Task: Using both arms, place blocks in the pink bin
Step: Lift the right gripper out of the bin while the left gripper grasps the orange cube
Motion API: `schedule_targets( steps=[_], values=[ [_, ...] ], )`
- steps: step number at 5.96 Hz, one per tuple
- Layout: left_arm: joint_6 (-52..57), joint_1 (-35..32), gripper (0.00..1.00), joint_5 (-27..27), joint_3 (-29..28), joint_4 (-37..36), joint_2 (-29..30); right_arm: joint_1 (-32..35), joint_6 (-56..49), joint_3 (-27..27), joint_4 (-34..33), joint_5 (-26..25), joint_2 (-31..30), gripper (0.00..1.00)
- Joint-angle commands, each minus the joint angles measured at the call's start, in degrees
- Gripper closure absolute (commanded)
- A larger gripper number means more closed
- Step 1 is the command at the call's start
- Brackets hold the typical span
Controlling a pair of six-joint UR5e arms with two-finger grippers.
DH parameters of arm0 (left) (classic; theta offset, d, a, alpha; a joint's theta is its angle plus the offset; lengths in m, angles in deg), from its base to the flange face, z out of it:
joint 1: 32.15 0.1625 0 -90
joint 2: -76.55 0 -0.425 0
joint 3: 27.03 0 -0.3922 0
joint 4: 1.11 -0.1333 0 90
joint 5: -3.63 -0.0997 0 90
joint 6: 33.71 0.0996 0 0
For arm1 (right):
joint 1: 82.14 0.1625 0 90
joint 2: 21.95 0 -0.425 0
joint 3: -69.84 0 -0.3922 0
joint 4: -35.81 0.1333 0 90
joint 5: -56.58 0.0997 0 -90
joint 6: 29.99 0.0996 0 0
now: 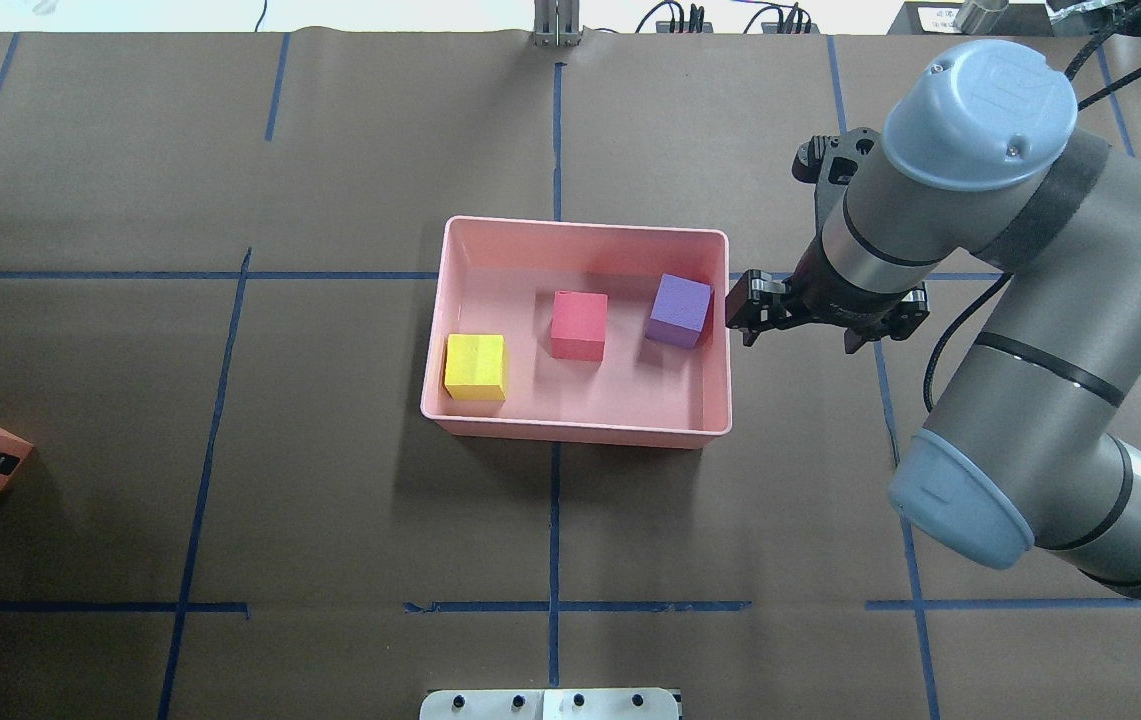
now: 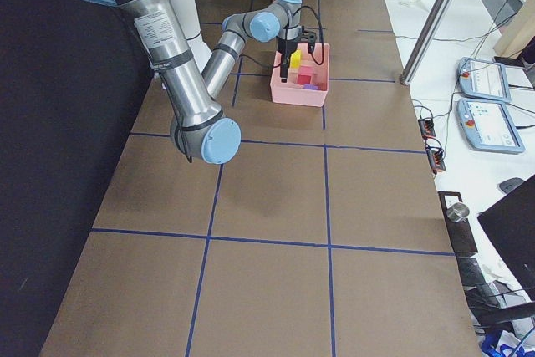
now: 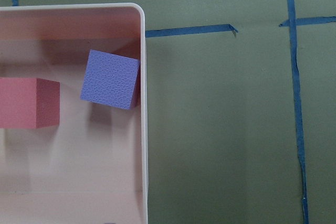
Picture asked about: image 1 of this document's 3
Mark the yellow foam block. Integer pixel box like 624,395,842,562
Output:
443,333,509,402

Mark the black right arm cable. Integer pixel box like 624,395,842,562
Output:
923,272,1013,413

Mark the silver metal cylinder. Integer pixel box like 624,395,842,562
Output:
950,0,1012,37

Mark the pink plastic bin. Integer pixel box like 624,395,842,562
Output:
420,217,733,448

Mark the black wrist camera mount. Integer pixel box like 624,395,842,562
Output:
791,127,881,230

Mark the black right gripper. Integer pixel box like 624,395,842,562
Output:
725,240,931,354

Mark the white camera pole mount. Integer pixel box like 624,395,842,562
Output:
418,687,683,719

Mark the purple foam block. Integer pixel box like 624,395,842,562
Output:
644,274,713,350

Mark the aluminium frame post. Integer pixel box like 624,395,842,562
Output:
531,0,583,47

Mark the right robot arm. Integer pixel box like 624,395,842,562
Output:
725,38,1141,601

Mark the red foam block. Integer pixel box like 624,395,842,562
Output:
550,291,608,363

